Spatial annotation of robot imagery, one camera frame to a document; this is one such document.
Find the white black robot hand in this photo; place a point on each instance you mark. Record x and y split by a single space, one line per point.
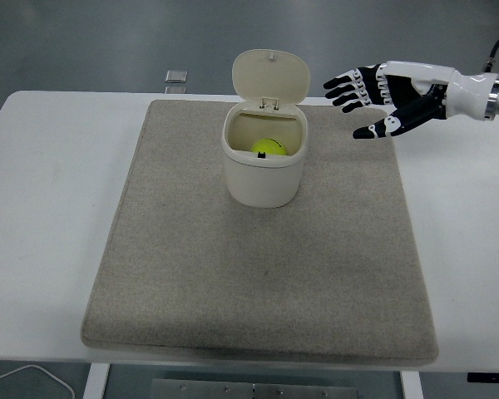
461 93

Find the yellow-green tennis ball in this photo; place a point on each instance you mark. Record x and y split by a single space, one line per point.
268 146

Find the cream plastic box with lid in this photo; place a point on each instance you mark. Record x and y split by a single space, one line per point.
262 183

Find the beige fabric mat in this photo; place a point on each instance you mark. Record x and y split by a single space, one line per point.
249 274

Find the small silver floor plate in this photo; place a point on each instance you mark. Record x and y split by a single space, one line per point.
176 89
176 75

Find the black table control panel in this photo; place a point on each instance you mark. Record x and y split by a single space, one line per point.
490 377

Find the white table leg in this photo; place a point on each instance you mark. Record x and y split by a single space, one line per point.
95 382
411 386

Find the grey metal plate with screws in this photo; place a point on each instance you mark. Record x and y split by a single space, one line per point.
253 390

